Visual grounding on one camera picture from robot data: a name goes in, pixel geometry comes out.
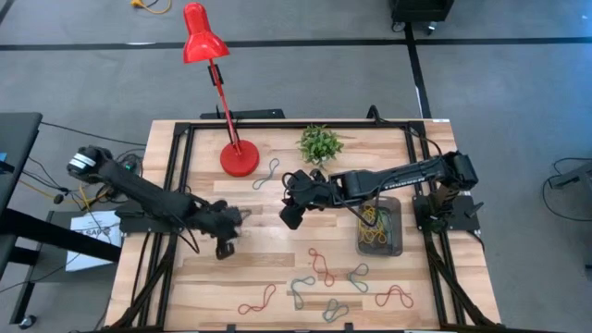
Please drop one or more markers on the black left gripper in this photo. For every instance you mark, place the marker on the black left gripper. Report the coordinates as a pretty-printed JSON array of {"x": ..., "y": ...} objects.
[{"x": 222, "y": 224}]

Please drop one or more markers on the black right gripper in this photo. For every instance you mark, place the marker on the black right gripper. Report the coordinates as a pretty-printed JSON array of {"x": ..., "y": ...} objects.
[{"x": 314, "y": 194}]

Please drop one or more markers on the red rubber band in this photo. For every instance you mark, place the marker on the red rubber band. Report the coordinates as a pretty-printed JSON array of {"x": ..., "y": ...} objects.
[
  {"x": 262, "y": 303},
  {"x": 393, "y": 291},
  {"x": 320, "y": 267}
]

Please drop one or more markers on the yellow rubber band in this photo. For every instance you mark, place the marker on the yellow rubber band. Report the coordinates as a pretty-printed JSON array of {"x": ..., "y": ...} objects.
[
  {"x": 367, "y": 213},
  {"x": 377, "y": 222},
  {"x": 370, "y": 238}
]

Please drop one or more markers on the grey translucent plastic bin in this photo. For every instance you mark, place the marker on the grey translucent plastic bin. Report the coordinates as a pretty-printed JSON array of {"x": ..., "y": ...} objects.
[{"x": 365, "y": 250}]

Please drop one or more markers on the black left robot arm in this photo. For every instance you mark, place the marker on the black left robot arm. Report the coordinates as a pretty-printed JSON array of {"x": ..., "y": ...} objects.
[{"x": 139, "y": 189}]

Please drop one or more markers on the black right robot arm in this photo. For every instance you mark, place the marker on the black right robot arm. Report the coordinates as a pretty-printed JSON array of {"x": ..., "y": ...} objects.
[{"x": 393, "y": 178}]

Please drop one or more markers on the small green potted plant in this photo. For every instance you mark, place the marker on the small green potted plant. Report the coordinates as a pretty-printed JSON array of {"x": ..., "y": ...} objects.
[{"x": 319, "y": 145}]

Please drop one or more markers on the red desk lamp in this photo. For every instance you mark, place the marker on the red desk lamp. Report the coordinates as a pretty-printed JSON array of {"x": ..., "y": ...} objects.
[{"x": 239, "y": 159}]

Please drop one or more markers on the black clamp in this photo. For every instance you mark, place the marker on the black clamp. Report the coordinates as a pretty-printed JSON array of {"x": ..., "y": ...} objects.
[{"x": 373, "y": 113}]

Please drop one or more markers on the white paper sheet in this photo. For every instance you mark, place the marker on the white paper sheet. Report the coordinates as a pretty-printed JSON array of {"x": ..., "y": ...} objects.
[{"x": 92, "y": 250}]

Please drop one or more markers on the black plug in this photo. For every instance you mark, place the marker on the black plug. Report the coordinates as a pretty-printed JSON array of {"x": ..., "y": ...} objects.
[{"x": 57, "y": 199}]

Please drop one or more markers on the black side desk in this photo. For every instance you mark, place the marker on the black side desk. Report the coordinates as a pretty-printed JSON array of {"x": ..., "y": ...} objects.
[{"x": 18, "y": 134}]

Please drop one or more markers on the blue box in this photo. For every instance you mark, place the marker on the blue box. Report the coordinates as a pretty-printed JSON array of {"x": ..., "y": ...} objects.
[{"x": 2, "y": 162}]

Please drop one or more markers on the black wheeled cart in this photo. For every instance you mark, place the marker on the black wheeled cart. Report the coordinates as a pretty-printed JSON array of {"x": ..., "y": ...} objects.
[{"x": 421, "y": 9}]

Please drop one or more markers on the dark metal desk base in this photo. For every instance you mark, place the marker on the dark metal desk base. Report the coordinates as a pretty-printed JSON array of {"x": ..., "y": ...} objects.
[{"x": 573, "y": 176}]

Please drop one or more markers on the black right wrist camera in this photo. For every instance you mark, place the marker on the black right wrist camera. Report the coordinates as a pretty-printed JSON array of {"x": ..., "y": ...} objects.
[{"x": 300, "y": 178}]

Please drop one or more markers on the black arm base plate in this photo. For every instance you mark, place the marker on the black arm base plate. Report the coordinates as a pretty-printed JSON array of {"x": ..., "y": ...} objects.
[
  {"x": 462, "y": 222},
  {"x": 139, "y": 225}
]

